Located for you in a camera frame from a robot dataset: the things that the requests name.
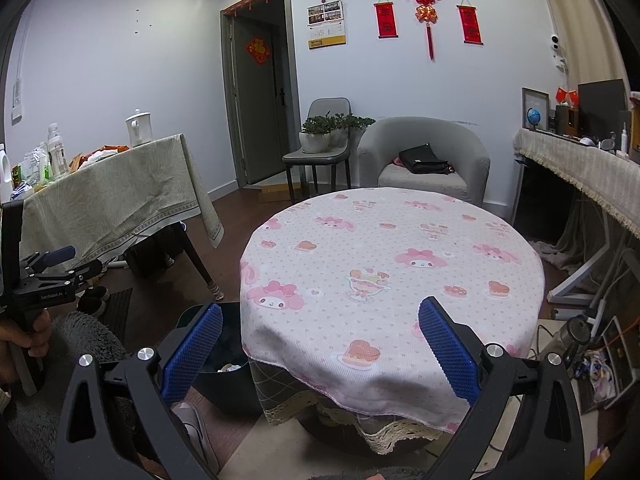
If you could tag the framed picture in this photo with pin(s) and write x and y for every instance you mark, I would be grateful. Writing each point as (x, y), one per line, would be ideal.
(537, 97)

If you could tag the clear plastic bottle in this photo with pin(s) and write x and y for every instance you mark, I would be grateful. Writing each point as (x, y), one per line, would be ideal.
(57, 155)

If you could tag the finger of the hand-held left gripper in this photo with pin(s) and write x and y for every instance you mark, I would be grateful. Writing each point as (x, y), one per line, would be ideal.
(75, 275)
(57, 255)

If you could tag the white kettle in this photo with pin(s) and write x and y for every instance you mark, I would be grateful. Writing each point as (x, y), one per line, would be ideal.
(140, 130)

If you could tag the small red flags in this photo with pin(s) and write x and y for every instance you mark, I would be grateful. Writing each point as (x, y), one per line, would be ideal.
(567, 95)

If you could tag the dark table leg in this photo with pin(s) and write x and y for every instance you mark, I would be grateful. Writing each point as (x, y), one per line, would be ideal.
(197, 260)

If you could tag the small white bottle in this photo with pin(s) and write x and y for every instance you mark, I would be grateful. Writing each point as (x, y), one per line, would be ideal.
(624, 140)

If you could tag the dark plastic bin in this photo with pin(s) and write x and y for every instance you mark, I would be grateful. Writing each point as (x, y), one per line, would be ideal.
(227, 395)

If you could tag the grey shaggy rug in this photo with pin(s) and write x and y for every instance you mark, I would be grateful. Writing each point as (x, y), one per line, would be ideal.
(65, 350)

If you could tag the black bag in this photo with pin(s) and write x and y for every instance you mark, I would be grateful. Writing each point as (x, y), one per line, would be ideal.
(425, 160)

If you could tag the beige fringed desk cloth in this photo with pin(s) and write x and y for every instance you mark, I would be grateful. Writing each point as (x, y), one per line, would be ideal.
(580, 170)

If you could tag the grey door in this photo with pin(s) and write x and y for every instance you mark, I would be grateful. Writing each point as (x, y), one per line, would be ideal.
(260, 125)

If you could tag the black shoes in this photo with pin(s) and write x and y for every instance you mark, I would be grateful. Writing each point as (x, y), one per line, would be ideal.
(92, 302)

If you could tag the small blue globe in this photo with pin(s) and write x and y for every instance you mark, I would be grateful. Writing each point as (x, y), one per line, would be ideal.
(534, 116)

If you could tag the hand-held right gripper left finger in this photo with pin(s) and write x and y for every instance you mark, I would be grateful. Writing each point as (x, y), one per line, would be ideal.
(197, 347)

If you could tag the dark wooden speaker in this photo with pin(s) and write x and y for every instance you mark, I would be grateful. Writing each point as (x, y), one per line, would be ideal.
(565, 120)

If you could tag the white desk leg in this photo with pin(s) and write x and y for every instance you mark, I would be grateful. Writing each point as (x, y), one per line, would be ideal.
(582, 280)

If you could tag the flat cardboard piece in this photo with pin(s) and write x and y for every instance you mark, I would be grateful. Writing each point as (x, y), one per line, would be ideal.
(277, 192)

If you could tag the green patterned tablecloth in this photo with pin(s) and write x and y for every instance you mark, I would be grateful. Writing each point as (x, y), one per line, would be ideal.
(125, 195)

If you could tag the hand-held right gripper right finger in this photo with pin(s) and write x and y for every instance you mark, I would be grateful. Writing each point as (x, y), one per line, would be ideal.
(447, 345)

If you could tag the wall calendar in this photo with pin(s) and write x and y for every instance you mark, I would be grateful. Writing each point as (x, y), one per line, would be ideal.
(326, 25)

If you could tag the grey draped cloth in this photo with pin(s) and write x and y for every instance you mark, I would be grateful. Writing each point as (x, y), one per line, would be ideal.
(575, 245)

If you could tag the red diamond door decoration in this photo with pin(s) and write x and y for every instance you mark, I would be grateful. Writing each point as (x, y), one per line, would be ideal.
(257, 50)

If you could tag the white wall power strip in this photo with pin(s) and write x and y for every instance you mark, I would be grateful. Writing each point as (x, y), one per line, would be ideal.
(17, 97)

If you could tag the dark ribbed floor mat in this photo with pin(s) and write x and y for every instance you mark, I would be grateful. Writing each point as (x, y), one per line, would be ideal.
(117, 315)

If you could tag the orange snack packets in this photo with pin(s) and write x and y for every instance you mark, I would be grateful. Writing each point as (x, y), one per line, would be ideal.
(100, 155)

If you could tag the grey armchair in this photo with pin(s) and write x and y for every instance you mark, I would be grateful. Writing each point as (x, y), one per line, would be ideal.
(380, 145)

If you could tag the leafy potted plant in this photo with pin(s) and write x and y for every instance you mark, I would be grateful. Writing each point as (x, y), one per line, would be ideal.
(355, 122)

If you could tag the open cardboard box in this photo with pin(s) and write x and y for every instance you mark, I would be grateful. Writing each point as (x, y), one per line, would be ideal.
(635, 125)

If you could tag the beige curtain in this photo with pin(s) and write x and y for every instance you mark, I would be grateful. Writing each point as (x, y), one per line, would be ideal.
(585, 35)

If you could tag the white plastic bottle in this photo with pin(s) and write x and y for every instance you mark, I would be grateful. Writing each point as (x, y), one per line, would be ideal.
(5, 170)

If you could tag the black monitor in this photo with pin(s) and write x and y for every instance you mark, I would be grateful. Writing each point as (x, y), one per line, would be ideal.
(602, 107)

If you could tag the red hanging scroll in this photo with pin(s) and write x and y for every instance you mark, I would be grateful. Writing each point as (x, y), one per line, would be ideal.
(386, 20)
(470, 24)

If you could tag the grey slipper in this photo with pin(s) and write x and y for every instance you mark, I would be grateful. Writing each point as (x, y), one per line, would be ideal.
(197, 430)

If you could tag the person's left hand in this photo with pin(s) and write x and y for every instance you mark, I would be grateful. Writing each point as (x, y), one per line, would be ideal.
(37, 332)

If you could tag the grey dining chair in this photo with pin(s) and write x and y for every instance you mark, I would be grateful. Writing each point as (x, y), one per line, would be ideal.
(327, 107)

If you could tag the white wall socket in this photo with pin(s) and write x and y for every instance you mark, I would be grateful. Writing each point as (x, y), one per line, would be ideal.
(561, 61)

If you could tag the white security camera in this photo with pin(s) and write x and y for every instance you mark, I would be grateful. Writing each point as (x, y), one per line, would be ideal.
(555, 44)

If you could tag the pink printed tablecloth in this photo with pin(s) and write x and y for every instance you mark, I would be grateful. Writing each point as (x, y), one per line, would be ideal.
(380, 270)

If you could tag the lace-edged under cloth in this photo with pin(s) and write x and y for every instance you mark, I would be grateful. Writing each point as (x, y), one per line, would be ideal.
(300, 400)

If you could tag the black cabinet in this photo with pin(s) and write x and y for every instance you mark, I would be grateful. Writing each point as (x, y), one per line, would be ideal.
(542, 200)

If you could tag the potted plant white pot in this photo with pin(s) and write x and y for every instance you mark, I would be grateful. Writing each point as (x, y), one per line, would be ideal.
(314, 141)

